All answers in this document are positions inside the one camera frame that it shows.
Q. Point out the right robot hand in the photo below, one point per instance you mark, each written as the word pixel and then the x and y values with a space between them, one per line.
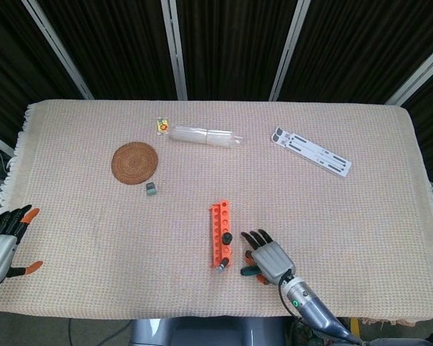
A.
pixel 272 261

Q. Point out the black screwdriver teal stripe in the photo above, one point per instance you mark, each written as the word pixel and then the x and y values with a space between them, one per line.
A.
pixel 247 271

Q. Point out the green black screwdriver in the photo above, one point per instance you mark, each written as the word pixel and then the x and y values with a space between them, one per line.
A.
pixel 227 237

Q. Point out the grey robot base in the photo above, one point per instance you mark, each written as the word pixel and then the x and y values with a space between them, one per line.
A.
pixel 202 333

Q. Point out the orange tool holder block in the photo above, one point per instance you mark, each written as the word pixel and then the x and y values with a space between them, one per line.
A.
pixel 216 230

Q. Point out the beige woven tablecloth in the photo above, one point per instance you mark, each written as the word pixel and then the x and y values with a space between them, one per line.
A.
pixel 94 234

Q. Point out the white folding laptop stand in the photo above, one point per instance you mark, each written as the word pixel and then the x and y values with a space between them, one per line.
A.
pixel 310 151

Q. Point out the small green block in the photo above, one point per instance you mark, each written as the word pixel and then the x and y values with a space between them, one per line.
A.
pixel 151 190

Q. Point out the clear bag of sticks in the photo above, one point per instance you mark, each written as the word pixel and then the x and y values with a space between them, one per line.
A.
pixel 202 136

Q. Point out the round woven rattan coaster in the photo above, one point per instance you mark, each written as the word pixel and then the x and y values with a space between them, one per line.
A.
pixel 134 163

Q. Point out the small yellow candy packet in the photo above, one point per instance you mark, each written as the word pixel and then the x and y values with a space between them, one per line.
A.
pixel 162 125

